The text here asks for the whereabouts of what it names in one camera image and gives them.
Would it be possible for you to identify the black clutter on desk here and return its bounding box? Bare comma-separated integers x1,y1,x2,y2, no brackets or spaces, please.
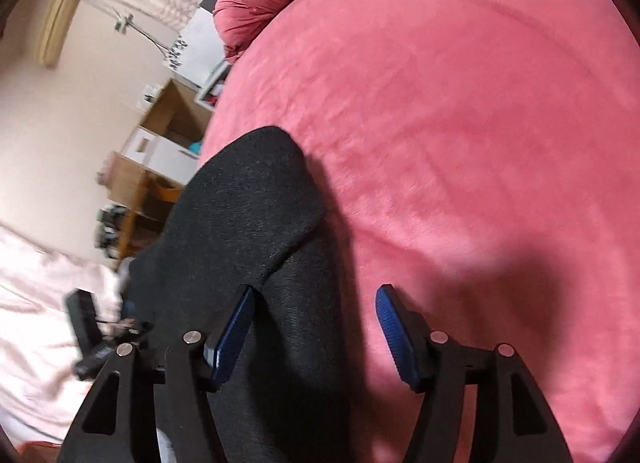
94,204,127,260

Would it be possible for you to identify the open cardboard box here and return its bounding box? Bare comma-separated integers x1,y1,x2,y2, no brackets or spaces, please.
140,78,214,154

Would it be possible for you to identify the white storage box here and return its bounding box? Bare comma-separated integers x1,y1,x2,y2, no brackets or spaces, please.
122,125,199,190

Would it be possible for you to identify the thin metal stand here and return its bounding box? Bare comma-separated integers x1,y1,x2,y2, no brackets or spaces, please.
112,8,177,60

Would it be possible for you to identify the pale pink cloth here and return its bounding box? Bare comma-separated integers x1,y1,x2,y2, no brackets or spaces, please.
0,225,132,445

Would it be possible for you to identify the wooden desk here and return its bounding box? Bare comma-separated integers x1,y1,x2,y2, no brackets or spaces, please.
97,152,187,260

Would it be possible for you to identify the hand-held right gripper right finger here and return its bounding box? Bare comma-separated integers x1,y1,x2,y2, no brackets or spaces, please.
375,284,573,463

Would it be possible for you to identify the white cabinet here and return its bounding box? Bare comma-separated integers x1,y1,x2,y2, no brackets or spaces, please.
171,7,229,90

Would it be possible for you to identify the white shelf with red items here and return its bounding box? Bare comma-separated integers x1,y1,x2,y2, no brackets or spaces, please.
196,60,234,107

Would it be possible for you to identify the black knit garment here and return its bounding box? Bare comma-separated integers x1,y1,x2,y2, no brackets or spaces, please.
117,125,372,463

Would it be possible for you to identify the pink plush blanket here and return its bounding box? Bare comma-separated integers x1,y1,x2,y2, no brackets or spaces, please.
200,0,640,463

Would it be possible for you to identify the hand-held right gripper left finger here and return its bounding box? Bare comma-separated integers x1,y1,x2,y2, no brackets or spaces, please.
56,285,257,463

